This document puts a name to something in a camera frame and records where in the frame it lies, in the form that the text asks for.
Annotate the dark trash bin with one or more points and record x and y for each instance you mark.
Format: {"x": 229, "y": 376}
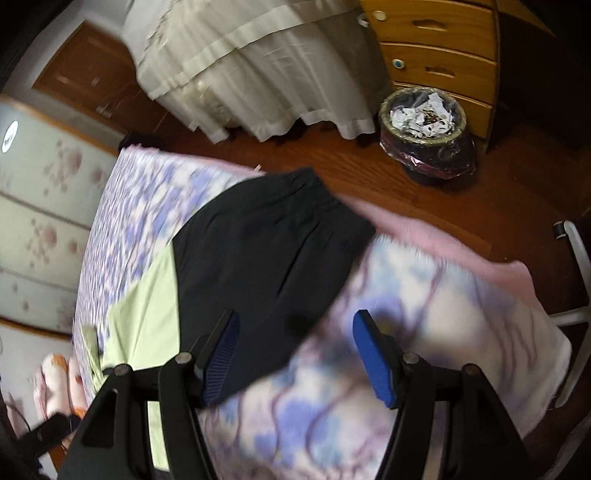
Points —
{"x": 425, "y": 154}

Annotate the white curtain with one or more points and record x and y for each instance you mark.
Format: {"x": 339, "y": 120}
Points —
{"x": 258, "y": 64}

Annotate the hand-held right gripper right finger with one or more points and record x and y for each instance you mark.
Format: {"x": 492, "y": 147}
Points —
{"x": 371, "y": 357}

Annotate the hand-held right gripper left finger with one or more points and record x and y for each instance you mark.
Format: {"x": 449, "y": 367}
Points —
{"x": 221, "y": 353}

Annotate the crumpled white paper waste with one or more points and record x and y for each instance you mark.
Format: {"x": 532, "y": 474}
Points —
{"x": 420, "y": 115}

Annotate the floral wardrobe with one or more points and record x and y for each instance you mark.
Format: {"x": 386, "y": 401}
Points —
{"x": 41, "y": 207}

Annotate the wooden drawer cabinet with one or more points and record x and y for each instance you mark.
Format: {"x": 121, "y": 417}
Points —
{"x": 443, "y": 50}

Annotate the floral fleece blanket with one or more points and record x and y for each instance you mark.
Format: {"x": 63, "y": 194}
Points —
{"x": 438, "y": 300}

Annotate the wooden door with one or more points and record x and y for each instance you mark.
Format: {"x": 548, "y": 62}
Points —
{"x": 87, "y": 69}

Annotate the black and green jacket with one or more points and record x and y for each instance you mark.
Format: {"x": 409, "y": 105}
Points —
{"x": 258, "y": 258}

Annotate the pink bear print quilt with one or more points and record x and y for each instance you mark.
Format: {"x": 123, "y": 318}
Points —
{"x": 55, "y": 383}

